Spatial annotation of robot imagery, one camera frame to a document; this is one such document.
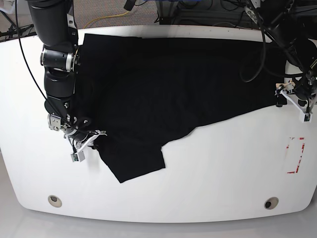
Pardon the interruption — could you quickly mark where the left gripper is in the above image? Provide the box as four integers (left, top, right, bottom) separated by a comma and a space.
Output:
275, 71, 317, 117

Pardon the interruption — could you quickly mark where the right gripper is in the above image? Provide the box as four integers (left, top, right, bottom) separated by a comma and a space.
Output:
48, 113, 107, 155

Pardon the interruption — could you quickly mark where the black T-shirt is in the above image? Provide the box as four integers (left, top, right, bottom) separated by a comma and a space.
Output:
81, 34, 286, 183

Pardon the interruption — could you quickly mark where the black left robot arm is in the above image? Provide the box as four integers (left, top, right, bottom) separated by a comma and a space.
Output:
245, 0, 317, 122

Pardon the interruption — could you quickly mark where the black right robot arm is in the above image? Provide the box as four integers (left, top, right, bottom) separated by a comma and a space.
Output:
27, 0, 106, 157

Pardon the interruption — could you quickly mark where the red tape rectangle marking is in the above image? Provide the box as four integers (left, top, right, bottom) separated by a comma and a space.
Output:
283, 137, 306, 174

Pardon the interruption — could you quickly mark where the left table grommet hole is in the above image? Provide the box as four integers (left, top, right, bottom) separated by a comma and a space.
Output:
48, 195, 62, 208

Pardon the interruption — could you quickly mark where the table grommet hole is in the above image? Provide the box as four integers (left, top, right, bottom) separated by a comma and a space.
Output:
48, 195, 62, 208
264, 197, 279, 210

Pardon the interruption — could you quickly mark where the right table grommet hole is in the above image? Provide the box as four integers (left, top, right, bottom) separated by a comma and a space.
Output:
264, 197, 279, 210

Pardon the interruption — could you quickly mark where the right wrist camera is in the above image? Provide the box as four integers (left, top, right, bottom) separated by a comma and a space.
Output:
71, 151, 85, 162

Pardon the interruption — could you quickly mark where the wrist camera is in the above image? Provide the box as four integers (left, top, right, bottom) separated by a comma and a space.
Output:
299, 111, 311, 123
71, 151, 85, 162

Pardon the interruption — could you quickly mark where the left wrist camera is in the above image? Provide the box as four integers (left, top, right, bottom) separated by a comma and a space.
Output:
299, 111, 311, 123

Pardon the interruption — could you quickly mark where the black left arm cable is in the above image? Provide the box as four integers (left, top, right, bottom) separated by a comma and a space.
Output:
240, 9, 268, 83

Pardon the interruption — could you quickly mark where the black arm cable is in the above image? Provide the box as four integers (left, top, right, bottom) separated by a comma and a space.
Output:
17, 0, 48, 100
240, 9, 268, 83

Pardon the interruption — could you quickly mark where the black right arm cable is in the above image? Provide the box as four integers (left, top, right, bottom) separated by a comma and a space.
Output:
17, 0, 48, 100

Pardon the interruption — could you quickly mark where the yellow cable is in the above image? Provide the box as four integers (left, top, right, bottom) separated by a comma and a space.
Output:
84, 9, 131, 29

